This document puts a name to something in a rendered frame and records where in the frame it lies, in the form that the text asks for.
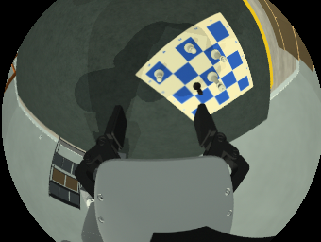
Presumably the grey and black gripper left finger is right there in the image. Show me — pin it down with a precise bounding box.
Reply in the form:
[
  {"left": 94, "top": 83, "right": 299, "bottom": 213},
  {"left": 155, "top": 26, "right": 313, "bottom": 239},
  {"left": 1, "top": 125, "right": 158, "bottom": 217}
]
[{"left": 75, "top": 105, "right": 127, "bottom": 199}]

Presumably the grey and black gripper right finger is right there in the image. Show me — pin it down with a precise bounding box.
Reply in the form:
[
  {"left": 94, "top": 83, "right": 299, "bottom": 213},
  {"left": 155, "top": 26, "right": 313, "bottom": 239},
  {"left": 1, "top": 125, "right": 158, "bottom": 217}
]
[{"left": 194, "top": 103, "right": 249, "bottom": 193}]

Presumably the blue and cream chessboard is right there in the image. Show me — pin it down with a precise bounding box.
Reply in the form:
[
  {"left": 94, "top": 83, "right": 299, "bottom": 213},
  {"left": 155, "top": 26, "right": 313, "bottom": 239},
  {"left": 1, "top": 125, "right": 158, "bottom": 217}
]
[{"left": 136, "top": 12, "right": 253, "bottom": 121}]

